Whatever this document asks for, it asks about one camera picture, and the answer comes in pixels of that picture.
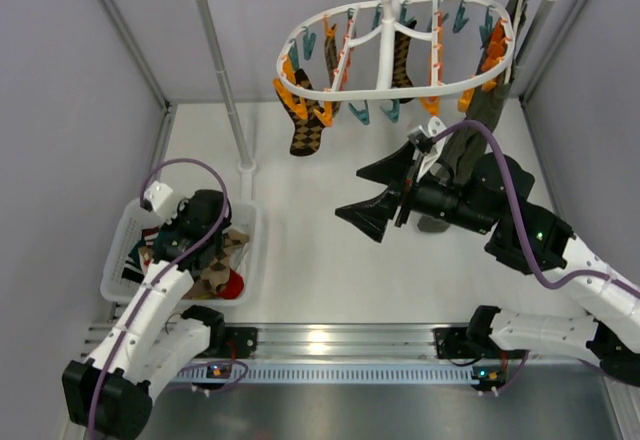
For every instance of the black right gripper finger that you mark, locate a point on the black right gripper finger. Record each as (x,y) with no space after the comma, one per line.
(371,217)
(392,170)

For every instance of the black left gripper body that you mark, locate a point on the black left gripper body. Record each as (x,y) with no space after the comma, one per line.
(167,246)

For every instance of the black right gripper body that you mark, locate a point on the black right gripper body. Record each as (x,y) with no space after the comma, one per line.
(404,197)

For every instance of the beige brown argyle sock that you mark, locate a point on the beige brown argyle sock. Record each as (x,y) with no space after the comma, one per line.
(217,272)
(331,57)

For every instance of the dark yellow argyle sock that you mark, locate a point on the dark yellow argyle sock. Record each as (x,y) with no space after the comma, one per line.
(308,128)

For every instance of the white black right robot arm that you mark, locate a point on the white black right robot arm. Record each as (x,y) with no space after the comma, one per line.
(524,237)

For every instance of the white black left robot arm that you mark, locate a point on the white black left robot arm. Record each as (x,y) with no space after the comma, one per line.
(113,390)

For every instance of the white round clip hanger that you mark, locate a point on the white round clip hanger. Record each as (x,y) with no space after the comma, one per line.
(492,41)

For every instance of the white plastic laundry basket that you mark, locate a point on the white plastic laundry basket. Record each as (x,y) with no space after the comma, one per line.
(247,218)

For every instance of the olive green hanging garment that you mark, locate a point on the olive green hanging garment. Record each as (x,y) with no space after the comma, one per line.
(465,147)

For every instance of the red sock in basket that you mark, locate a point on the red sock in basket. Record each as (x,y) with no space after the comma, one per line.
(233,288)

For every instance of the brown black argyle sock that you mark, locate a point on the brown black argyle sock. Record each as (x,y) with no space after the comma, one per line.
(400,77)

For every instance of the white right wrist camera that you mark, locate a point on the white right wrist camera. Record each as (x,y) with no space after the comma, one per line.
(422,137)

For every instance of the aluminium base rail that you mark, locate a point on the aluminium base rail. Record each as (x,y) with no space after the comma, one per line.
(321,342)

